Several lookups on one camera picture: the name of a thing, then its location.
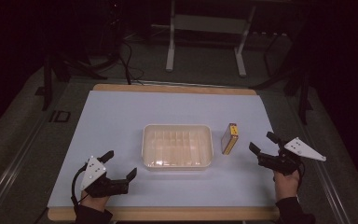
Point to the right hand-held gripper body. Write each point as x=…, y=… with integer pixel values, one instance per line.
x=287, y=157

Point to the white plastic tray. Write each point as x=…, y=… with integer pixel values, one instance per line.
x=177, y=146

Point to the black tripod stand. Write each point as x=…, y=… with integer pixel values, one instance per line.
x=65, y=67
x=295, y=84

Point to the person's right hand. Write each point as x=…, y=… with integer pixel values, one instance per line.
x=286, y=185

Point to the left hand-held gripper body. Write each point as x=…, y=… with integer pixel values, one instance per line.
x=101, y=183

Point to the person's left hand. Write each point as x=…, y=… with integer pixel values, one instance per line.
x=93, y=202

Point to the white metal stand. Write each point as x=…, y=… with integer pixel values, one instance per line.
x=209, y=34

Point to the yellow and brown box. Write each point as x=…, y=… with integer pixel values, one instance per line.
x=230, y=139

